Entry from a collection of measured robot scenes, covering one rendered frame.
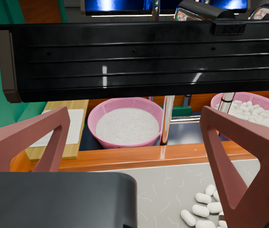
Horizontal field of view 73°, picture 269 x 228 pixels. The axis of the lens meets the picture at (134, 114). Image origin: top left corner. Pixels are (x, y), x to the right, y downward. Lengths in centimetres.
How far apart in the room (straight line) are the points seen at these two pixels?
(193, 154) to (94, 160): 26
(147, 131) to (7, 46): 49
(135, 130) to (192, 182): 25
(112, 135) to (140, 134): 9
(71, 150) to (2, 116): 18
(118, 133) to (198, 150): 25
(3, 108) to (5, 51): 32
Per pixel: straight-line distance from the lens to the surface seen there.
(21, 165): 48
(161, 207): 46
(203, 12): 28
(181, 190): 49
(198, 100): 82
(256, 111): 83
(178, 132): 72
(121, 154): 51
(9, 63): 23
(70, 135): 57
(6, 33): 24
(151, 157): 50
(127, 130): 62
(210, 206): 47
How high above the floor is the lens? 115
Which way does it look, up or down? 37 degrees down
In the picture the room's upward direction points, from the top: straight up
